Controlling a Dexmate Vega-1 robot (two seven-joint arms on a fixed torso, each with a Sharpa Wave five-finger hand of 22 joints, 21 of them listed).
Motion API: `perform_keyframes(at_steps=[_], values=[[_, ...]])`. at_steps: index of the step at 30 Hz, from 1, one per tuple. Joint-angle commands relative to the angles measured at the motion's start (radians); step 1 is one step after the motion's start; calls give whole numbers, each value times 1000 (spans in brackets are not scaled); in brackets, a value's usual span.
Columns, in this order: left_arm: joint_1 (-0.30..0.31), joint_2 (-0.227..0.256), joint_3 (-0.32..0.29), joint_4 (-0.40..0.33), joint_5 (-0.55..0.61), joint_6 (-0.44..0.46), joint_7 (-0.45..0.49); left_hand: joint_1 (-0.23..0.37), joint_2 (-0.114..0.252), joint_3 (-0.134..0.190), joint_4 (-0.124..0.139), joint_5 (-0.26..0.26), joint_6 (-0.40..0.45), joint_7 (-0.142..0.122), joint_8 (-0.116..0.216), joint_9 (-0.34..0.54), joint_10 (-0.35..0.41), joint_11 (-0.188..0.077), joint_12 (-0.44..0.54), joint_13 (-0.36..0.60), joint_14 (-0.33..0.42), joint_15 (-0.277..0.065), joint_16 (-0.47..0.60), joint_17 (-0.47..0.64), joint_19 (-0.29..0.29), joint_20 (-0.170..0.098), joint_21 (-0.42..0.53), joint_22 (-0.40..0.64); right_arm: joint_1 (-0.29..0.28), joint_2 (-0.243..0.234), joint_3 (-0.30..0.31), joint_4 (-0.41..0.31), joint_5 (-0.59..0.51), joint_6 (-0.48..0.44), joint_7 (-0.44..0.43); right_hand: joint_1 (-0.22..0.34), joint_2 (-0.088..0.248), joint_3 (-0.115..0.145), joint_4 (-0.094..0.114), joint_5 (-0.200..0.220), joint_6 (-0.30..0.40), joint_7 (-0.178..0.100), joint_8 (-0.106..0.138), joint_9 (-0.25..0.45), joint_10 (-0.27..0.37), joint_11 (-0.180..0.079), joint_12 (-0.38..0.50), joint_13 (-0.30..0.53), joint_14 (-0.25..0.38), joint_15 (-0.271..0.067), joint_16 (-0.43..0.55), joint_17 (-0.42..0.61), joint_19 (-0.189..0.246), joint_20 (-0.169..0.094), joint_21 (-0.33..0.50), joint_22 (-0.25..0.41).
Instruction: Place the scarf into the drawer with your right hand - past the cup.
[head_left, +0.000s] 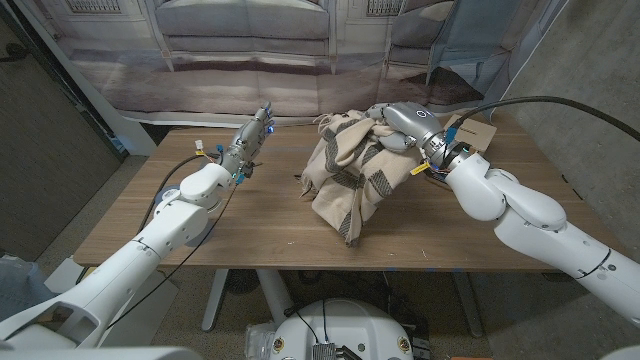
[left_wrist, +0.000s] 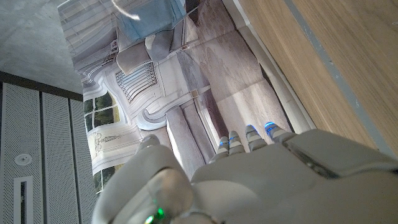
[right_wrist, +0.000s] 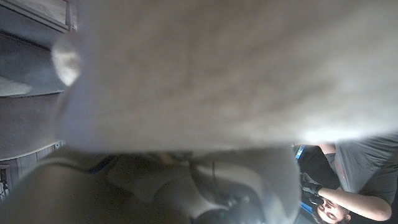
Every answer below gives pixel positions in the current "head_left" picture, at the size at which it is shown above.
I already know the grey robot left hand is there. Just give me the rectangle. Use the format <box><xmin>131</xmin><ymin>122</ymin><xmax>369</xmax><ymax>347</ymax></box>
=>
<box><xmin>219</xmin><ymin>102</ymin><xmax>276</xmax><ymax>185</ymax></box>

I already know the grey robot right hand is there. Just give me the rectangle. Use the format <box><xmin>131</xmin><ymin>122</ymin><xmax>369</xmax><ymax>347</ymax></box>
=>
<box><xmin>364</xmin><ymin>101</ymin><xmax>474</xmax><ymax>174</ymax></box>

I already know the beige plaid fringed scarf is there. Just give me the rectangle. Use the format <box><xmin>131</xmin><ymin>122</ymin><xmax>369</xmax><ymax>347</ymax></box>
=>
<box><xmin>298</xmin><ymin>109</ymin><xmax>426</xmax><ymax>249</ymax></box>

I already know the wooden box with red drawer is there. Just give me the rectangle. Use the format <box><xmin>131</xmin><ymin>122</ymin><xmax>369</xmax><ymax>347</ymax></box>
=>
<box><xmin>439</xmin><ymin>113</ymin><xmax>498</xmax><ymax>154</ymax></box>

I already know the printed room backdrop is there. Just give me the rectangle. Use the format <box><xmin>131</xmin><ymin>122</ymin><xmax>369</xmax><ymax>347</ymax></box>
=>
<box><xmin>14</xmin><ymin>0</ymin><xmax>571</xmax><ymax>129</ymax></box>

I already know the black round fan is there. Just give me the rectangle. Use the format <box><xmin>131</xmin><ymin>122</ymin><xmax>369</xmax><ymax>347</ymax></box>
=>
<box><xmin>224</xmin><ymin>269</ymin><xmax>261</xmax><ymax>296</ymax></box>

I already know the white table leg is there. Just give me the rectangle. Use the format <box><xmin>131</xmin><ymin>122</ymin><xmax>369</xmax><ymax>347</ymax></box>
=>
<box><xmin>256</xmin><ymin>269</ymin><xmax>294</xmax><ymax>326</ymax></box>
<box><xmin>449</xmin><ymin>272</ymin><xmax>485</xmax><ymax>339</ymax></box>
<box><xmin>201</xmin><ymin>269</ymin><xmax>230</xmax><ymax>334</ymax></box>

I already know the clear plastic bag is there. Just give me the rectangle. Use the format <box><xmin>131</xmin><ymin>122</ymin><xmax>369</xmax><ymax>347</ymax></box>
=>
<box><xmin>244</xmin><ymin>322</ymin><xmax>279</xmax><ymax>360</ymax></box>

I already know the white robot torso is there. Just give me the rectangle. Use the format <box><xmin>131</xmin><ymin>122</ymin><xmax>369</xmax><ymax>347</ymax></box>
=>
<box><xmin>269</xmin><ymin>298</ymin><xmax>415</xmax><ymax>360</ymax></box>

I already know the person leg in jeans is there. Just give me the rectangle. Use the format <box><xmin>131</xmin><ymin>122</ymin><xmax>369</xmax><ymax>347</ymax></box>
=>
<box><xmin>0</xmin><ymin>255</ymin><xmax>54</xmax><ymax>321</ymax></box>

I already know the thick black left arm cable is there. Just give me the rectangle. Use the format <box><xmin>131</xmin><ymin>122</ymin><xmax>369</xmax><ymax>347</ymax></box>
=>
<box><xmin>137</xmin><ymin>153</ymin><xmax>221</xmax><ymax>234</ymax></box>

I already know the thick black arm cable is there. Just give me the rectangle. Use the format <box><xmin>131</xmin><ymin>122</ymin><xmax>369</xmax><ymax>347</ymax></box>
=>
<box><xmin>137</xmin><ymin>153</ymin><xmax>221</xmax><ymax>234</ymax></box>
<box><xmin>452</xmin><ymin>94</ymin><xmax>640</xmax><ymax>144</ymax></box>

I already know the white backdrop frame post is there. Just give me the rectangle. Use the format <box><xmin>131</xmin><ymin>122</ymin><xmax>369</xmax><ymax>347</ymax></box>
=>
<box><xmin>12</xmin><ymin>0</ymin><xmax>159</xmax><ymax>157</ymax></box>

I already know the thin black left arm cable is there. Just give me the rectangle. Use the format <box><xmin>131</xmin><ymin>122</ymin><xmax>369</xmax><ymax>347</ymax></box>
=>
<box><xmin>107</xmin><ymin>182</ymin><xmax>239</xmax><ymax>331</ymax></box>

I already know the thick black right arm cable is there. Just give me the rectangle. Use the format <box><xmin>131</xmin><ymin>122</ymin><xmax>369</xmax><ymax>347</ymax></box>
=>
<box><xmin>452</xmin><ymin>94</ymin><xmax>640</xmax><ymax>144</ymax></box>

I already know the black door handle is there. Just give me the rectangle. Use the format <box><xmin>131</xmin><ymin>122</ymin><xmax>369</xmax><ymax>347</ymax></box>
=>
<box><xmin>0</xmin><ymin>42</ymin><xmax>29</xmax><ymax>64</ymax></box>

